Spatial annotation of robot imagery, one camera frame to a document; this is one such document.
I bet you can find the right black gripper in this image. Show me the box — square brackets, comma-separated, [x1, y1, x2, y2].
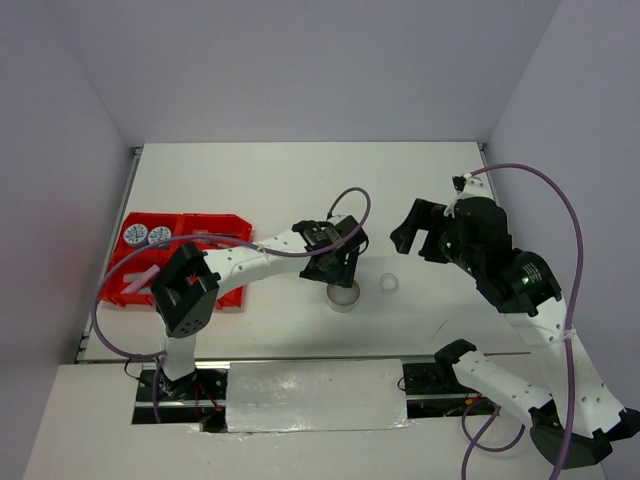
[389, 196, 481, 274]

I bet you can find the large clear tape roll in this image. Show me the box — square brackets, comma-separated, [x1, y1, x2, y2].
[326, 281, 361, 313]

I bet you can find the small clear tape roll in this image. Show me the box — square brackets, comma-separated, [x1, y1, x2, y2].
[379, 272, 400, 295]

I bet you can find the red gel pen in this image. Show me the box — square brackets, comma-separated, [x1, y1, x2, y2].
[191, 229, 241, 238]

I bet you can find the blue white putty jar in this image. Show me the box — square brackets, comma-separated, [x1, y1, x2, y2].
[122, 223, 149, 249]
[147, 225, 173, 249]

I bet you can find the purple glue stick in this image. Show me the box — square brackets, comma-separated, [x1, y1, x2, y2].
[121, 265, 160, 295]

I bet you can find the blue gel pen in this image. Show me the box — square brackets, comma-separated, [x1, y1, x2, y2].
[198, 240, 238, 250]

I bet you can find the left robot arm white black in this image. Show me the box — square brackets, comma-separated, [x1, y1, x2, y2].
[151, 215, 369, 399]

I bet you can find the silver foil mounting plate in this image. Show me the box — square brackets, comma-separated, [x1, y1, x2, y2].
[225, 359, 410, 433]

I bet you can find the red compartment storage bin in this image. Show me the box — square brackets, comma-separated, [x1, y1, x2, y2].
[100, 212, 253, 307]

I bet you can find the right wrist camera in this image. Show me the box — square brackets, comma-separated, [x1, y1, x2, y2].
[452, 173, 493, 204]

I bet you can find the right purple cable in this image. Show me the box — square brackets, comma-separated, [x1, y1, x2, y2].
[459, 163, 584, 480]

